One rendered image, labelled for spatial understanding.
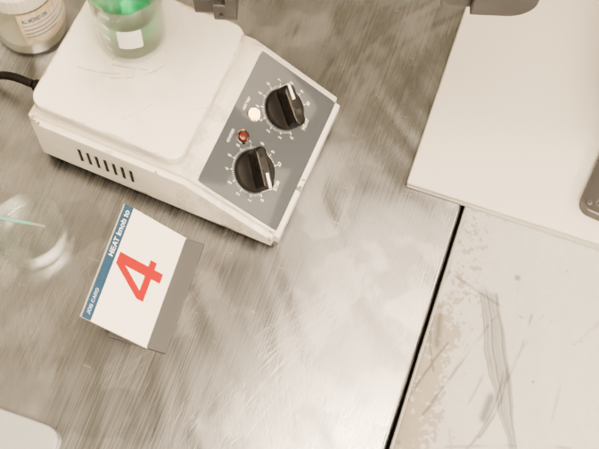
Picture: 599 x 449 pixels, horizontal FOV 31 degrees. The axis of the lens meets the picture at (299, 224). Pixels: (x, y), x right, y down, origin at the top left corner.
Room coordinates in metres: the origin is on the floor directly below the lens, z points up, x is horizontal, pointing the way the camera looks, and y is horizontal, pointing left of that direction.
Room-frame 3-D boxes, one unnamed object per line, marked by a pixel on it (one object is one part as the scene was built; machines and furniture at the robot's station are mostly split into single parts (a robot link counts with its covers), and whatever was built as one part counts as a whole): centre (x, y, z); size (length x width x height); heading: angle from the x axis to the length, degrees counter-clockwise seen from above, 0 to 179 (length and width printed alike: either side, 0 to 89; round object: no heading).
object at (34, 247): (0.27, 0.20, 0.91); 0.06 x 0.06 x 0.02
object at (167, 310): (0.24, 0.11, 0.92); 0.09 x 0.06 x 0.04; 169
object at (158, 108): (0.38, 0.13, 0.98); 0.12 x 0.12 x 0.01; 73
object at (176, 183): (0.37, 0.10, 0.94); 0.22 x 0.13 x 0.08; 73
